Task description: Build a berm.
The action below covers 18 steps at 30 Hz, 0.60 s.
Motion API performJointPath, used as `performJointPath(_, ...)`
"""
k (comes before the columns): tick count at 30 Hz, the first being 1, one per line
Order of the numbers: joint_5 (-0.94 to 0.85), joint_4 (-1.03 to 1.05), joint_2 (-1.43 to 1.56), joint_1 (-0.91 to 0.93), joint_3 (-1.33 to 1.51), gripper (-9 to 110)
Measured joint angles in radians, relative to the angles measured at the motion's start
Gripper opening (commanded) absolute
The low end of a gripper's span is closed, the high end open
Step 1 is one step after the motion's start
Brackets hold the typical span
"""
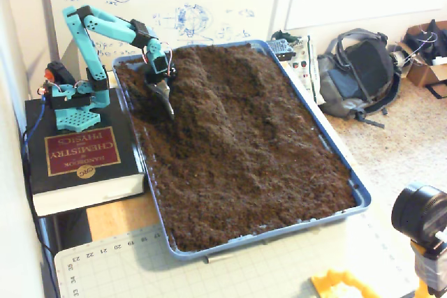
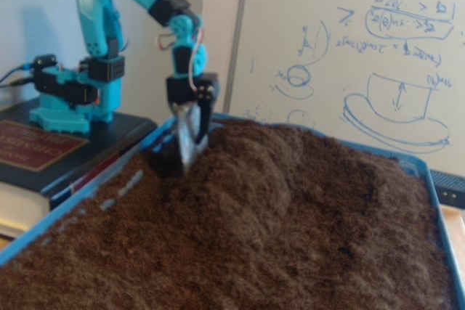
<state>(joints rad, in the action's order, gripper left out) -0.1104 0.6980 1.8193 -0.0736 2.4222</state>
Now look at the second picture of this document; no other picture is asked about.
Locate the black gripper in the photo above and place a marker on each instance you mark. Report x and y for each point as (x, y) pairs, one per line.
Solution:
(182, 91)

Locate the brown soil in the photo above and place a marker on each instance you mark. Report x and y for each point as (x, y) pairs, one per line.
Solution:
(236, 233)

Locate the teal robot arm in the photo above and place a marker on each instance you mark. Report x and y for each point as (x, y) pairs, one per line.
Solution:
(94, 16)

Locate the whiteboard with blue drawings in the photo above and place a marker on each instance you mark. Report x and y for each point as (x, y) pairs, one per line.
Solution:
(276, 16)

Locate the black chemistry physics handbook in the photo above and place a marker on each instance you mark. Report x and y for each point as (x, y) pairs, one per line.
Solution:
(36, 146)

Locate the blue plastic tray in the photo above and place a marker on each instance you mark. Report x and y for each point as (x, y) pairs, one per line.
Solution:
(25, 238)

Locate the black vented box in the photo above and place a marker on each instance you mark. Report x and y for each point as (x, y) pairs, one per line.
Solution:
(450, 188)

